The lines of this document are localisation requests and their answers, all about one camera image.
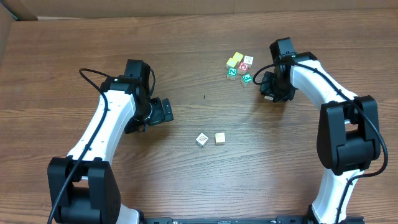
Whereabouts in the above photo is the white block with blue side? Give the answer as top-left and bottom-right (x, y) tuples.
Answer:
(195, 133), (209, 147)

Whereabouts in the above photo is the yellow top wooden block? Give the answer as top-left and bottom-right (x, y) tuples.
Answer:
(215, 133), (226, 145)

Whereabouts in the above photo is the white block with feather picture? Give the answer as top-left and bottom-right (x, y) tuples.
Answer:
(264, 95), (274, 101)

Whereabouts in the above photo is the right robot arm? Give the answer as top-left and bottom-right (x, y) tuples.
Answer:
(258, 37), (388, 223)

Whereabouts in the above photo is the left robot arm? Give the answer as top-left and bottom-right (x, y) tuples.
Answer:
(47, 59), (174, 224)

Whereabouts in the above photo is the green E block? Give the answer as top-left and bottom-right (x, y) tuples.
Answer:
(240, 73), (253, 87)

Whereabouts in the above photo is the white block with letters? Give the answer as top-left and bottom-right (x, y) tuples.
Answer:
(243, 55), (254, 68)

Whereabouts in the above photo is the red letter block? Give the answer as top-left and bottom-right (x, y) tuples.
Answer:
(237, 62), (249, 75)

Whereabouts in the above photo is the green Z block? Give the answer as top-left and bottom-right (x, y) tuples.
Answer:
(226, 67), (237, 80)

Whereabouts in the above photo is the yellow block rear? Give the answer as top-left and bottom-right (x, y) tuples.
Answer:
(233, 52), (244, 63)

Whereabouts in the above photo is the yellow block front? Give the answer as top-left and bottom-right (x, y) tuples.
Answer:
(226, 58), (239, 69)

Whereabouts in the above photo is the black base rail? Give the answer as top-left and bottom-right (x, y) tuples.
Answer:
(139, 216), (317, 224)

